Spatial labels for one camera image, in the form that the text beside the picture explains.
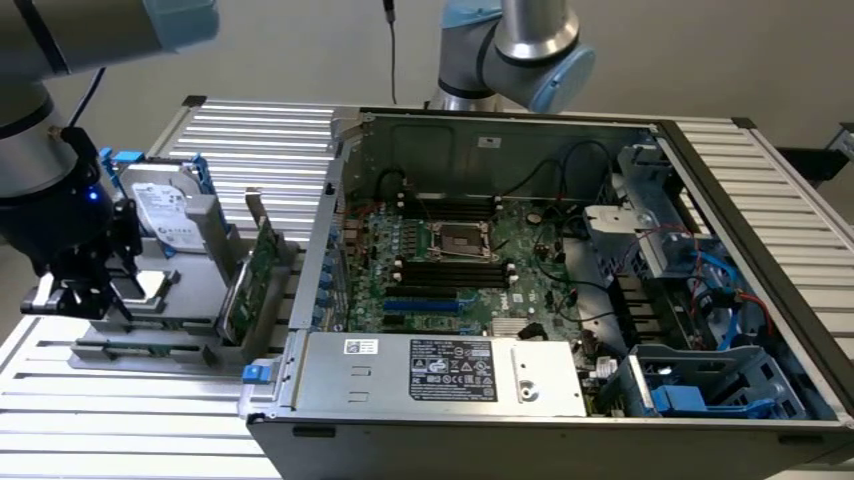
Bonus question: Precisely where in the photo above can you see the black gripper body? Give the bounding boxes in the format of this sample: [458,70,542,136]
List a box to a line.
[0,184,119,282]

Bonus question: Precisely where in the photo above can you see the green RAM stick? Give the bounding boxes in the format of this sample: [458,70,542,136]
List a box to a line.
[77,339,206,358]

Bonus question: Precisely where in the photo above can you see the black RAM slot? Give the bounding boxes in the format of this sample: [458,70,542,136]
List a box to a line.
[399,192,502,201]
[399,211,502,221]
[394,271,520,281]
[394,278,521,289]
[394,264,518,274]
[394,257,517,267]
[399,205,502,214]
[399,198,502,207]

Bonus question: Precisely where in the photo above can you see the silver hard disk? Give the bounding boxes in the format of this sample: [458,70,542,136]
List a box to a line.
[117,159,210,251]

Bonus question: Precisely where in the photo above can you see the silver CPU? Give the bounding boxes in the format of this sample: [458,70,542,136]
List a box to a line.
[123,269,170,304]

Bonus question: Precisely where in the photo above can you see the grey parts rack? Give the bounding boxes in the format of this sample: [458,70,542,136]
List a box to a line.
[70,192,303,374]

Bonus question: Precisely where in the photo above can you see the blue disk caddy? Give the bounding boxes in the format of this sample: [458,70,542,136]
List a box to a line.
[99,147,217,211]

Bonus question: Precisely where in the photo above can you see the green graphics card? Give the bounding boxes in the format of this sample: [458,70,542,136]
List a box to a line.
[217,187,286,346]

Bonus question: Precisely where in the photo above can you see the black expansion slot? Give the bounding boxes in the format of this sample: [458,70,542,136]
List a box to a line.
[385,287,462,300]

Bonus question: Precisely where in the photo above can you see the blue expansion slot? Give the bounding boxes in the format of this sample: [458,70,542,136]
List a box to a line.
[382,298,463,313]

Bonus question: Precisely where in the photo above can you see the silver power supply unit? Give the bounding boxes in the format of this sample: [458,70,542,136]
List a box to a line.
[293,331,590,419]

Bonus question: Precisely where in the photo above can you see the CPU socket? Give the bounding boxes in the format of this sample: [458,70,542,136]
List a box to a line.
[419,219,493,262]

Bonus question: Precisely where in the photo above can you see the black power supply label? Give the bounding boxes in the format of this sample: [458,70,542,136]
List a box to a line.
[407,337,498,402]

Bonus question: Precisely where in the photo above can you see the green motherboard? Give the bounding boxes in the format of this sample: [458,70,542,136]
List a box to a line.
[333,192,590,342]

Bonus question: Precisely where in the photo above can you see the silver chipset heat sink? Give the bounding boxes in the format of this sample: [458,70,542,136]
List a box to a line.
[492,316,530,340]

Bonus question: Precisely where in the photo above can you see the black open PC case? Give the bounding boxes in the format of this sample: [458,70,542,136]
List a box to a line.
[239,104,854,480]

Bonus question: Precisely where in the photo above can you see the grey metal drive cage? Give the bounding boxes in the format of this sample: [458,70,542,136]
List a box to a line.
[584,143,729,279]

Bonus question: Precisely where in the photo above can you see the blue grey disk bay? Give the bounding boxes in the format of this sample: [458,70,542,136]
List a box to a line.
[620,343,813,419]

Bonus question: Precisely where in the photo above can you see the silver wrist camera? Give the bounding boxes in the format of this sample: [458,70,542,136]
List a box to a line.
[19,284,69,317]

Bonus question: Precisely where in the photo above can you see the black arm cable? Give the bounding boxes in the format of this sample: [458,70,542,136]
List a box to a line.
[66,67,110,132]

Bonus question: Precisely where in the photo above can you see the short thick black wire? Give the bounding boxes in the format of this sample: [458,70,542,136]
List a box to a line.
[377,168,410,202]

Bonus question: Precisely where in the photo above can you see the thin black hanging cable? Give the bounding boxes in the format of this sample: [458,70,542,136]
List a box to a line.
[381,0,402,104]

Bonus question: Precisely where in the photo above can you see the long black looped wire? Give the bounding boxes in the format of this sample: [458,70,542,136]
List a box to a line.
[500,139,613,202]

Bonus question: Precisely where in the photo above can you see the blue wire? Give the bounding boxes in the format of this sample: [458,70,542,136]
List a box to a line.
[690,239,776,352]

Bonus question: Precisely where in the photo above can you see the red wire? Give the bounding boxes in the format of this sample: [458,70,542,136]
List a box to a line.
[738,291,780,342]

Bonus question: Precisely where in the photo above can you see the black bracket beside table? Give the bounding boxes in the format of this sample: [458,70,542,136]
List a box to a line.
[776,146,854,182]

